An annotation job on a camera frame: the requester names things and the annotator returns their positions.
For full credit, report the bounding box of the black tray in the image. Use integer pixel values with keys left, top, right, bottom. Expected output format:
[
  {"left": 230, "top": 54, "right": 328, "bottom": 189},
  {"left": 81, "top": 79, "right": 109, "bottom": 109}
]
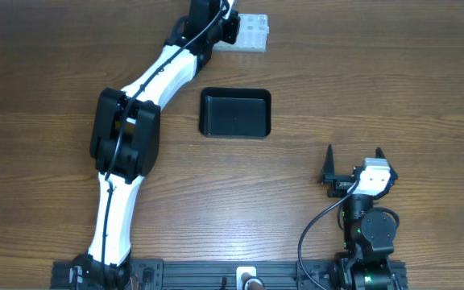
[{"left": 198, "top": 86, "right": 272, "bottom": 140}]

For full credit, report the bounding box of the clear test tube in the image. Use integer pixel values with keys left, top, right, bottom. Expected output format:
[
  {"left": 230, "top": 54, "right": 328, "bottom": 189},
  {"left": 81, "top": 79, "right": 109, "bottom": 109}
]
[{"left": 205, "top": 96, "right": 212, "bottom": 135}]

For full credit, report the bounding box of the mounting rail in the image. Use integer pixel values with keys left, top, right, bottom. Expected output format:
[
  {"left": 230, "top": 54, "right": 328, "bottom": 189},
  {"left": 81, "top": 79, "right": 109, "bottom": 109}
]
[{"left": 50, "top": 258, "right": 408, "bottom": 290}]

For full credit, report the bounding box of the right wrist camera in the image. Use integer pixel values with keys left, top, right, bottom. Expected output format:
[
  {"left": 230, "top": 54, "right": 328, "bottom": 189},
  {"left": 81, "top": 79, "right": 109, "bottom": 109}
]
[{"left": 352, "top": 157, "right": 392, "bottom": 197}]

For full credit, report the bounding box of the white test tube rack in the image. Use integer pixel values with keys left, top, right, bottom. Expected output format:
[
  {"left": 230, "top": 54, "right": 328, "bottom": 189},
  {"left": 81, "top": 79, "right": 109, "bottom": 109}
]
[{"left": 212, "top": 13, "right": 271, "bottom": 53}]

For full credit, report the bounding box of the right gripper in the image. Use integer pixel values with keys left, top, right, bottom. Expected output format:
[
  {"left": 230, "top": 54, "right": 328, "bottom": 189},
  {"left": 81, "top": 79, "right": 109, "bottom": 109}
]
[{"left": 318, "top": 143, "right": 399, "bottom": 199}]

